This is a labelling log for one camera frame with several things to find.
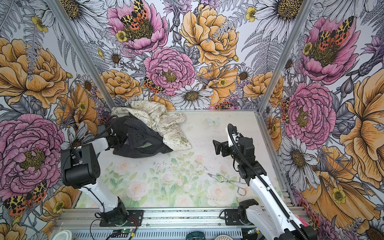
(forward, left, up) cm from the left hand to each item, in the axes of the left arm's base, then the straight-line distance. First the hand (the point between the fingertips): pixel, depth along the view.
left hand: (128, 140), depth 99 cm
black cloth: (-4, -11, +6) cm, 13 cm away
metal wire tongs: (-32, -69, -5) cm, 76 cm away
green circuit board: (-48, -9, -4) cm, 49 cm away
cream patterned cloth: (+16, -17, +6) cm, 24 cm away
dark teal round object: (-51, -43, +3) cm, 67 cm away
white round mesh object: (-52, -56, 0) cm, 76 cm away
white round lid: (-50, +13, +3) cm, 52 cm away
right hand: (-13, -57, +16) cm, 61 cm away
